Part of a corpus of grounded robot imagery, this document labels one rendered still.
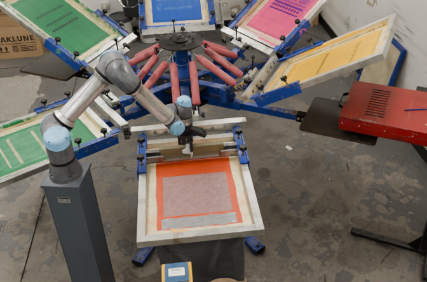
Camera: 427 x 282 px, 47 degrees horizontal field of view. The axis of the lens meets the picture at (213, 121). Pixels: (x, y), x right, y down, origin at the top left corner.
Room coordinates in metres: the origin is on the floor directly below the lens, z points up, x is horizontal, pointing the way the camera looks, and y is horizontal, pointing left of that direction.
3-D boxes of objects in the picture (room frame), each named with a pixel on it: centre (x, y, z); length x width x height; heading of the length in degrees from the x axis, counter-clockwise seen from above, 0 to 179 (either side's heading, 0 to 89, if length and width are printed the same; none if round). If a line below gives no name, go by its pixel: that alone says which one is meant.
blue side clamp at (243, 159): (2.21, -0.15, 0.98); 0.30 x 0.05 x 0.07; 5
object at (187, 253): (1.66, 0.09, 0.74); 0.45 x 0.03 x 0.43; 95
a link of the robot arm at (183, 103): (2.15, 0.15, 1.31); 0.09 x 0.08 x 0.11; 112
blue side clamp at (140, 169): (2.16, 0.41, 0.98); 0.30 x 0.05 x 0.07; 5
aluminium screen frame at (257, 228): (1.95, 0.11, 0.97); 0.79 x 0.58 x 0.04; 5
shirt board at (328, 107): (2.71, -0.41, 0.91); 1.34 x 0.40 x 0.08; 65
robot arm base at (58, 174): (1.78, 0.70, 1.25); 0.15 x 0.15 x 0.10
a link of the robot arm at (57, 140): (1.79, 0.70, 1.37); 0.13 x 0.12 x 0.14; 22
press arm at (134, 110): (2.65, 0.71, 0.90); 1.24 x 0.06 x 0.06; 125
